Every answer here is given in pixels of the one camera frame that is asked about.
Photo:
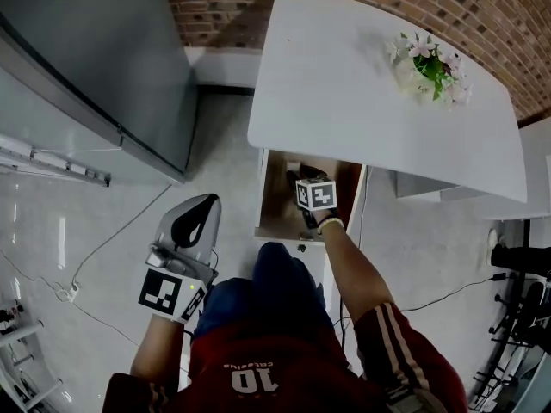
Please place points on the person's blue trousers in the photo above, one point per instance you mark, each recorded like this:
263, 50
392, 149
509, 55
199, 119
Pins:
275, 282

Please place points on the person's red jersey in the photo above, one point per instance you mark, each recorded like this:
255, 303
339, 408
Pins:
280, 359

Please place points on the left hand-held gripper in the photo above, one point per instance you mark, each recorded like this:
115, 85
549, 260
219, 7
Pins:
202, 226

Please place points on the wooden drawer with white front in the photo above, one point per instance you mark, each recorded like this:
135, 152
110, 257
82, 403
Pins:
275, 213

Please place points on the grey refrigerator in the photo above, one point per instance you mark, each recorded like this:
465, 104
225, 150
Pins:
107, 58

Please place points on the white desk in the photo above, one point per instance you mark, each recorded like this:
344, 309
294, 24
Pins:
336, 80

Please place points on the person's right forearm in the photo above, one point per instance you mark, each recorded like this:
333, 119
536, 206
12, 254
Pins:
353, 269

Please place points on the black metal chair frame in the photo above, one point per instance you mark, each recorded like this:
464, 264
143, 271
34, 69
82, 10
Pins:
516, 325

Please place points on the white flower pot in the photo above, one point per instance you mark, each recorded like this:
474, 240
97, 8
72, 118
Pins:
409, 80

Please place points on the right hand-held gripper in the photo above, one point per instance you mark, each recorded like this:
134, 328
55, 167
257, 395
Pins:
316, 194

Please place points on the person's left forearm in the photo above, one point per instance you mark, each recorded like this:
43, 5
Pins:
157, 351

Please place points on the small white power strip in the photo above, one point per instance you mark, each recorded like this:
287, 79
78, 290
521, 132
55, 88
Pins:
72, 293

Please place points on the white metal frame table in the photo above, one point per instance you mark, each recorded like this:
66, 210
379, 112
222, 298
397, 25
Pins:
21, 359

